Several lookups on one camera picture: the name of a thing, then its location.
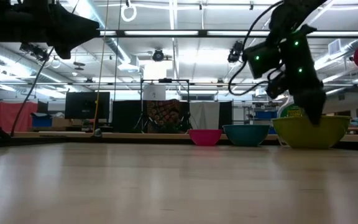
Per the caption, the pink plastic bowl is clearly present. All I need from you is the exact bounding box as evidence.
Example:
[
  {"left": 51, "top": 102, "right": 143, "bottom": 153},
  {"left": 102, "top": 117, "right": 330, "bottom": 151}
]
[{"left": 188, "top": 128, "right": 223, "bottom": 147}]

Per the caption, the white hanging cloth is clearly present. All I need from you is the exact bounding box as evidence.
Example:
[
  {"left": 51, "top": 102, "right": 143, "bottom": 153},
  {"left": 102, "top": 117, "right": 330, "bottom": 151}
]
[{"left": 188, "top": 101, "right": 221, "bottom": 131}]

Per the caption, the black ceiling camera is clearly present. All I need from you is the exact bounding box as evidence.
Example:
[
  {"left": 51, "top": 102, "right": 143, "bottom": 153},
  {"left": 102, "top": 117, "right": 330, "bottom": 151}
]
[{"left": 227, "top": 40, "right": 244, "bottom": 64}]

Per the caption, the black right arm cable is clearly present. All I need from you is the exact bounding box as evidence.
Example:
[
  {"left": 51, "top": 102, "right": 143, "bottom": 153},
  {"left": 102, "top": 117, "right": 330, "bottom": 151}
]
[{"left": 227, "top": 0, "right": 285, "bottom": 96}]

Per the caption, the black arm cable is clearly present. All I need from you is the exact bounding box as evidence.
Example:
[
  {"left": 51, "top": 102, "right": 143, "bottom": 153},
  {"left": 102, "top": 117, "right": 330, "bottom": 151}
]
[
  {"left": 227, "top": 0, "right": 285, "bottom": 96},
  {"left": 9, "top": 46, "right": 55, "bottom": 138}
]

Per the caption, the red hanging cloth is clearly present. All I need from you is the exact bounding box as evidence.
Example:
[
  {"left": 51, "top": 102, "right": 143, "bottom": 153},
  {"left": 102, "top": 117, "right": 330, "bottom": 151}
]
[{"left": 0, "top": 101, "right": 39, "bottom": 133}]

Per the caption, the blue storage bin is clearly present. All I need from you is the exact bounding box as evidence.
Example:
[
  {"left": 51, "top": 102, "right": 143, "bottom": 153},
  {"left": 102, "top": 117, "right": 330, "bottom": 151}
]
[{"left": 30, "top": 112, "right": 53, "bottom": 128}]

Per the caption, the black metal frame stand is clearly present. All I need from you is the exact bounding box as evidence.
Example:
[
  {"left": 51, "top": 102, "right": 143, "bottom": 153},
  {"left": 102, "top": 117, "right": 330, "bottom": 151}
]
[{"left": 139, "top": 78, "right": 191, "bottom": 134}]

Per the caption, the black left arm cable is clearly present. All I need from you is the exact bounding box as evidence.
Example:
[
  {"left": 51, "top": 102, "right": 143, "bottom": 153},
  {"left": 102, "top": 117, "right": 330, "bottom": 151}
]
[{"left": 9, "top": 46, "right": 55, "bottom": 138}]

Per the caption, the black partition panel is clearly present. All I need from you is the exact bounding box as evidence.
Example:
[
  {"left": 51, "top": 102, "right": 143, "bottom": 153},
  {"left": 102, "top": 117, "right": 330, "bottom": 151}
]
[{"left": 111, "top": 100, "right": 143, "bottom": 134}]

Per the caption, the patterned dark cloth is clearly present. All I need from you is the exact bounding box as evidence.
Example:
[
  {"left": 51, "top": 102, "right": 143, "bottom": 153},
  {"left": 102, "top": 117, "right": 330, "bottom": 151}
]
[{"left": 145, "top": 99, "right": 182, "bottom": 134}]

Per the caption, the black computer monitor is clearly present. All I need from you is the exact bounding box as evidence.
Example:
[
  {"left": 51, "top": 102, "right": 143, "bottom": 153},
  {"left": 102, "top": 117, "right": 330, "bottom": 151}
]
[{"left": 64, "top": 91, "right": 111, "bottom": 120}]

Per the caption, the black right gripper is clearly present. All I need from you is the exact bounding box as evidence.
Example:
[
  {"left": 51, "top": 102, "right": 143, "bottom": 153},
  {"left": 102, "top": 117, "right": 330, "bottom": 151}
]
[{"left": 265, "top": 24, "right": 327, "bottom": 126}]

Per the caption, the yellow-green plastic bowl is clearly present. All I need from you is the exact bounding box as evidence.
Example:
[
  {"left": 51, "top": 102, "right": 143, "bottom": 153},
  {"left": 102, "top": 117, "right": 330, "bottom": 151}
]
[{"left": 272, "top": 115, "right": 352, "bottom": 150}]

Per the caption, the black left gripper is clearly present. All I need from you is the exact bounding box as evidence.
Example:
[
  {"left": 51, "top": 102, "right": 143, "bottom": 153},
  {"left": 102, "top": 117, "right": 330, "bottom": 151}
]
[{"left": 47, "top": 2, "right": 101, "bottom": 60}]

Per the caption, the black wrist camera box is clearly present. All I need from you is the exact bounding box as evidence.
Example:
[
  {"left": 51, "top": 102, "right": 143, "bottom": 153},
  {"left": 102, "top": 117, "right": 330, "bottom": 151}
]
[{"left": 242, "top": 41, "right": 282, "bottom": 80}]

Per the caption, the white hanging ring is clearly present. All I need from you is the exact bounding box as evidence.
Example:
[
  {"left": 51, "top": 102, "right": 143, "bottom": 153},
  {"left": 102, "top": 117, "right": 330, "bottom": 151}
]
[{"left": 120, "top": 0, "right": 138, "bottom": 23}]

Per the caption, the green round label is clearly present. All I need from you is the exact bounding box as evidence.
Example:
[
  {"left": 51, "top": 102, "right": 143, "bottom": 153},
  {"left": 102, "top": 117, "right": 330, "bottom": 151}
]
[{"left": 278, "top": 105, "right": 306, "bottom": 119}]

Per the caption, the yellow hanging cable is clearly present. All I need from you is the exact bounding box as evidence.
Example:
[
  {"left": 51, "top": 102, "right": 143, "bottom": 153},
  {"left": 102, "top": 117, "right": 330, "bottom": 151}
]
[{"left": 92, "top": 0, "right": 110, "bottom": 133}]

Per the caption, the black ceiling spotlight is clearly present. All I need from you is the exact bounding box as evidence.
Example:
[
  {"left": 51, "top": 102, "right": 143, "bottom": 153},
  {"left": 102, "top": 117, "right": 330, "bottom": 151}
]
[{"left": 152, "top": 48, "right": 165, "bottom": 62}]

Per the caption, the teal plastic bowl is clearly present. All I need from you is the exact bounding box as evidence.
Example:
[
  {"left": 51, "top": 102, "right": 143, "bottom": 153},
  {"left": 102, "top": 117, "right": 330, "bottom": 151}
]
[{"left": 222, "top": 124, "right": 272, "bottom": 147}]

